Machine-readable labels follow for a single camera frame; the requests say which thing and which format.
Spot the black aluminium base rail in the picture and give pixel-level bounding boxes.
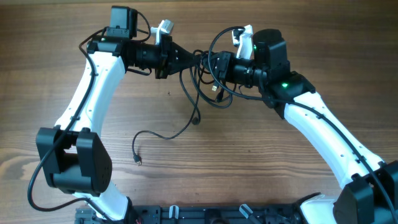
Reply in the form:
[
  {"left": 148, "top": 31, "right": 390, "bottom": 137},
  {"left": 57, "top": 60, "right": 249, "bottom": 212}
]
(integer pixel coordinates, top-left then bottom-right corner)
[{"left": 74, "top": 203, "right": 302, "bottom": 224}]

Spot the black usb cable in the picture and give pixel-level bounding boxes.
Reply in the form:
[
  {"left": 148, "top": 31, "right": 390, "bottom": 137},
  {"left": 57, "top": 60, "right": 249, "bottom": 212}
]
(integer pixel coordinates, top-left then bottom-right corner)
[{"left": 131, "top": 49, "right": 246, "bottom": 166}]

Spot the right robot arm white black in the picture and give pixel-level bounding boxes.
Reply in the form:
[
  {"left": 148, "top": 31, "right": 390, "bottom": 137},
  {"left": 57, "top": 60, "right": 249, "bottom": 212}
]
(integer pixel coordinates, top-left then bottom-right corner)
[{"left": 200, "top": 26, "right": 397, "bottom": 223}]

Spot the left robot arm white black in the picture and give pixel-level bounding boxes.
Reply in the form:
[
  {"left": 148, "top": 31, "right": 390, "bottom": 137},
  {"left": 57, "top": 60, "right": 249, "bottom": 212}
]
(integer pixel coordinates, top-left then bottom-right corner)
[{"left": 36, "top": 6, "right": 198, "bottom": 223}]

